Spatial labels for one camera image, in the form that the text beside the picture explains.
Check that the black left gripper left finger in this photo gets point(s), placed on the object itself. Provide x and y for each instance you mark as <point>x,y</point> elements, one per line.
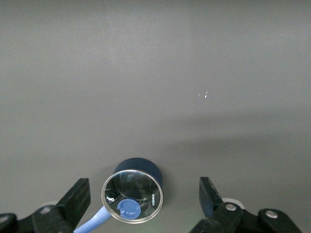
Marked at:
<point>73,206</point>

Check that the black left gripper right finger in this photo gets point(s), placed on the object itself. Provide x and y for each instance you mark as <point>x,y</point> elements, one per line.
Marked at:
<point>213,208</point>

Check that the glass lid with blue knob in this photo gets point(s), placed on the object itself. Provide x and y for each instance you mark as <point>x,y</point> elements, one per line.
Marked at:
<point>131,187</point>

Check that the dark blue saucepan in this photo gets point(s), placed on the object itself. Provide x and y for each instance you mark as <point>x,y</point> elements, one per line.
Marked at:
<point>141,166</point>

